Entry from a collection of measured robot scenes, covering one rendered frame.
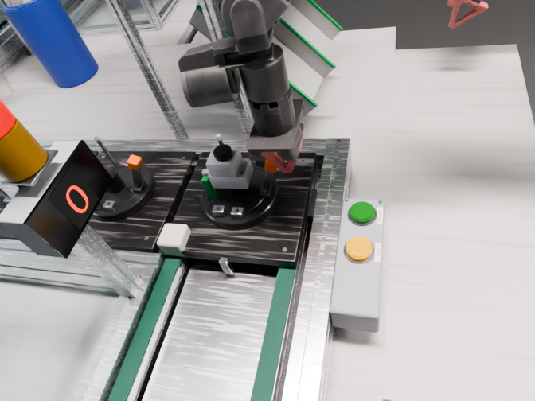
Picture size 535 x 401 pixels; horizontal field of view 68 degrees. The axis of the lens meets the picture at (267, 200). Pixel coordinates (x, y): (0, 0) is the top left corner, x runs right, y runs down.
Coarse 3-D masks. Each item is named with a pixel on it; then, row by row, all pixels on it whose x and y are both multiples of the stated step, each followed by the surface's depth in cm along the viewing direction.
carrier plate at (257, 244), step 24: (312, 168) 73; (192, 192) 75; (288, 192) 70; (192, 216) 71; (288, 216) 67; (192, 240) 68; (216, 240) 67; (240, 240) 66; (264, 240) 65; (288, 240) 64; (264, 264) 64; (288, 264) 62
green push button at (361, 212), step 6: (354, 204) 66; (360, 204) 65; (366, 204) 65; (354, 210) 65; (360, 210) 65; (366, 210) 64; (372, 210) 64; (354, 216) 64; (360, 216) 64; (366, 216) 64; (372, 216) 64; (360, 222) 64; (366, 222) 64
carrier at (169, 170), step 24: (120, 168) 81; (144, 168) 79; (168, 168) 81; (120, 192) 76; (144, 192) 75; (168, 192) 77; (96, 216) 75; (120, 216) 74; (144, 216) 74; (168, 216) 73; (120, 240) 71; (144, 240) 70
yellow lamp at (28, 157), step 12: (12, 132) 38; (24, 132) 39; (0, 144) 37; (12, 144) 38; (24, 144) 39; (36, 144) 41; (0, 156) 38; (12, 156) 38; (24, 156) 39; (36, 156) 40; (0, 168) 39; (12, 168) 39; (24, 168) 40; (36, 168) 40; (12, 180) 40
